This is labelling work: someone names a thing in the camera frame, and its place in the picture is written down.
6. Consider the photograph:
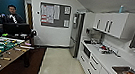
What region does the stainless steel refrigerator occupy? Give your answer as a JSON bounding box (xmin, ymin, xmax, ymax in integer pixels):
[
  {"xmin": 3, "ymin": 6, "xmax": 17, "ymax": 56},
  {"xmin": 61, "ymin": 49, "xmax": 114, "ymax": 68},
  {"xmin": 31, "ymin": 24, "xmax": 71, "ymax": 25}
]
[{"xmin": 67, "ymin": 11, "xmax": 87, "ymax": 60}]

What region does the black coffee machine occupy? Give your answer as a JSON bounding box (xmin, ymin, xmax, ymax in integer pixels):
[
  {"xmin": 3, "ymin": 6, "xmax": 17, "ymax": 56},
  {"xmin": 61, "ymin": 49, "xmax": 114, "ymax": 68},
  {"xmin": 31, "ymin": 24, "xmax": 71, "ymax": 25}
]
[{"xmin": 84, "ymin": 26, "xmax": 98, "ymax": 46}]

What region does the black built-in microwave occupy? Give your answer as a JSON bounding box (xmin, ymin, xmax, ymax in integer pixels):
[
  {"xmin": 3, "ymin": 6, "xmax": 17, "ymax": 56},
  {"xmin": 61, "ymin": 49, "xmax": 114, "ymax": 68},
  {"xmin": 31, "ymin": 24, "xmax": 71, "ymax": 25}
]
[{"xmin": 81, "ymin": 44, "xmax": 93, "ymax": 60}]

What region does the dark grey notice board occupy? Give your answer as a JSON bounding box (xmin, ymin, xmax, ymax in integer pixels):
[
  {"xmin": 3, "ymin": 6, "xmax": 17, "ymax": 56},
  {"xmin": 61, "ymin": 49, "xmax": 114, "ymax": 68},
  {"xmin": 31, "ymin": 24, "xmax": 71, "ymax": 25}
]
[{"xmin": 37, "ymin": 0, "xmax": 74, "ymax": 30}]

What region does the dish rack with dishes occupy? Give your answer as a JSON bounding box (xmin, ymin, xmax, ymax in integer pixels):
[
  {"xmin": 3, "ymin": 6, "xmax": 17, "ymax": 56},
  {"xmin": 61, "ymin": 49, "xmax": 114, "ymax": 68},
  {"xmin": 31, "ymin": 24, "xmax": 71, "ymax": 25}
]
[{"xmin": 96, "ymin": 43, "xmax": 118, "ymax": 57}]

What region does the white drawer unit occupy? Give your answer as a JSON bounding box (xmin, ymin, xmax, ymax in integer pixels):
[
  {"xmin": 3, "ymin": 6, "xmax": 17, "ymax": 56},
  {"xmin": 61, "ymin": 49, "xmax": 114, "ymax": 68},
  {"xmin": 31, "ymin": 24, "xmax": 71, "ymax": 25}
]
[{"xmin": 86, "ymin": 52, "xmax": 105, "ymax": 74}]

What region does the brown wooden door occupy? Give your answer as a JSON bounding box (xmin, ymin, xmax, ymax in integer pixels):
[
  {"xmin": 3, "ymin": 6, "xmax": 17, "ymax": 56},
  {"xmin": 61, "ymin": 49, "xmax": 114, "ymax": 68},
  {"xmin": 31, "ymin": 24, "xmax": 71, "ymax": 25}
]
[{"xmin": 23, "ymin": 2, "xmax": 38, "ymax": 31}]

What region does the person in dark jacket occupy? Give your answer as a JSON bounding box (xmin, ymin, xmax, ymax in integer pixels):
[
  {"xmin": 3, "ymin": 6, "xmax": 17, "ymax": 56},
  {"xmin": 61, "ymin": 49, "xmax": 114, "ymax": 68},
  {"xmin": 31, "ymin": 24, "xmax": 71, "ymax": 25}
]
[{"xmin": 0, "ymin": 2, "xmax": 28, "ymax": 36}]

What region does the light blue spray bottle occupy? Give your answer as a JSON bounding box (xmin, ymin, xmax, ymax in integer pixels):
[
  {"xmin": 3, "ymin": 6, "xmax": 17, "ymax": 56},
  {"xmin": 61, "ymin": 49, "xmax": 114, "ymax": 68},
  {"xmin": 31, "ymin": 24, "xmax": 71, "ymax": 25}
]
[{"xmin": 118, "ymin": 4, "xmax": 125, "ymax": 14}]

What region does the white three-door wall cabinet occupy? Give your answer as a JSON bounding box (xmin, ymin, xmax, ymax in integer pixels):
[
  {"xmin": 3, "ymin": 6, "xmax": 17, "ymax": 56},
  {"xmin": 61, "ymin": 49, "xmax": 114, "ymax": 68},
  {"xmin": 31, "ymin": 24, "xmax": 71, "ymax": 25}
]
[{"xmin": 90, "ymin": 7, "xmax": 135, "ymax": 42}]

